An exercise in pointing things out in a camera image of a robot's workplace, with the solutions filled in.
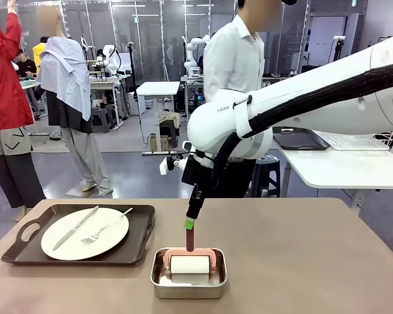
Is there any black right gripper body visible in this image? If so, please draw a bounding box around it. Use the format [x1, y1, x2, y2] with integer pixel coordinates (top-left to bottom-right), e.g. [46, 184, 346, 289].
[181, 152, 214, 188]

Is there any pink lint roller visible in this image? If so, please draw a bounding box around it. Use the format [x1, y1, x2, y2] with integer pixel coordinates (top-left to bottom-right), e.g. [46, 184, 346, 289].
[164, 226, 215, 276]

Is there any dark brown serving tray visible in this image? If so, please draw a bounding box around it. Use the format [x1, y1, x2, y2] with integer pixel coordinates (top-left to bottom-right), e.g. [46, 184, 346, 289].
[1, 203, 157, 267]
[272, 126, 332, 152]

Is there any silver fork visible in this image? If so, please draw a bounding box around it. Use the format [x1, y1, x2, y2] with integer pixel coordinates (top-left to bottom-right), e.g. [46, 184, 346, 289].
[80, 207, 134, 247]

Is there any white round plate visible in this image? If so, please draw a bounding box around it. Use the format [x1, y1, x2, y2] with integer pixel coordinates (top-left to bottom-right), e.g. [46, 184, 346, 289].
[40, 207, 130, 261]

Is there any silver table knife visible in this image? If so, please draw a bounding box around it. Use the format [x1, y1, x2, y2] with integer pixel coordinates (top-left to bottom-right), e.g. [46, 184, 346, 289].
[52, 205, 100, 252]

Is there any cardboard box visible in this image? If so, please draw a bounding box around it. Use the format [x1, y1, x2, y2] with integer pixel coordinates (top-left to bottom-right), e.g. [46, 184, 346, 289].
[149, 133, 170, 154]

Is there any dark grey plastic stool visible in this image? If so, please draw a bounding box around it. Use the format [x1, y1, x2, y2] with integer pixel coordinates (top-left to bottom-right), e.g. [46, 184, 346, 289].
[251, 153, 282, 198]

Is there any rectangular metal tin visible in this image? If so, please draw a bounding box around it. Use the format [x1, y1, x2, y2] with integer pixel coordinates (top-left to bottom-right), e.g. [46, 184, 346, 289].
[149, 247, 229, 300]

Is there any white height-adjustable desk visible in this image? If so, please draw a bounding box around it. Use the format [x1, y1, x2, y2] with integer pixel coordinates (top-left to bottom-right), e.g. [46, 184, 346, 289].
[135, 80, 181, 155]

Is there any grey step stool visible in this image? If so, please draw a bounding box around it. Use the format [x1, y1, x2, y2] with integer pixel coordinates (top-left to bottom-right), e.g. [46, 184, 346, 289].
[90, 107, 115, 133]

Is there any person in white shirt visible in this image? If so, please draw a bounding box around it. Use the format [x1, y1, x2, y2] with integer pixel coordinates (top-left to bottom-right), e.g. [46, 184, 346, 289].
[202, 0, 267, 199]

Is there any white shoe rack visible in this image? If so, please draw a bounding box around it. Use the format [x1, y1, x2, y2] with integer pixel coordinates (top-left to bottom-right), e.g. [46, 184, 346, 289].
[262, 71, 297, 86]

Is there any white workbench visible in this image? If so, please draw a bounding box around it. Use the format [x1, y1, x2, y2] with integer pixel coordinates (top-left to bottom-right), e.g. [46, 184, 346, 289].
[89, 75, 129, 129]

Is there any white side table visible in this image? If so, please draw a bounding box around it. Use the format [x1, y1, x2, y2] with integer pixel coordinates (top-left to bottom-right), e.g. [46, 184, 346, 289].
[274, 129, 393, 203]

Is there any black tripod with light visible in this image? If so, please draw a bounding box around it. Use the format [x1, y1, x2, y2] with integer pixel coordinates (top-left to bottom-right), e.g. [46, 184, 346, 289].
[331, 35, 347, 63]

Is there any figure in yellow jacket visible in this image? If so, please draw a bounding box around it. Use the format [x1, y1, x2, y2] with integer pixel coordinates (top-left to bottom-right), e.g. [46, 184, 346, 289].
[31, 37, 50, 69]

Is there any person in black shirt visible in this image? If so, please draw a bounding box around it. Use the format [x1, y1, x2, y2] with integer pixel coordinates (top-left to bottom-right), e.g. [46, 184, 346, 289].
[14, 48, 37, 75]

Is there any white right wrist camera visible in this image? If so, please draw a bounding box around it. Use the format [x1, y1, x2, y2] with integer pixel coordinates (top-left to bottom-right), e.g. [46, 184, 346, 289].
[159, 150, 188, 177]

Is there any white cable strap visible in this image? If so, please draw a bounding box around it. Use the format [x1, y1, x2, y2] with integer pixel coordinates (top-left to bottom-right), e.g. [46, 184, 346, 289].
[233, 94, 253, 139]

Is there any white wire dish rack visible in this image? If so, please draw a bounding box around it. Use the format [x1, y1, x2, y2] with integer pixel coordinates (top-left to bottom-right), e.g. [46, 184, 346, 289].
[314, 129, 393, 152]

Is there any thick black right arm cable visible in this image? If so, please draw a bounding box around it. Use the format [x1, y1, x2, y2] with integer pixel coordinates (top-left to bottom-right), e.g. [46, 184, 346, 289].
[211, 61, 393, 184]

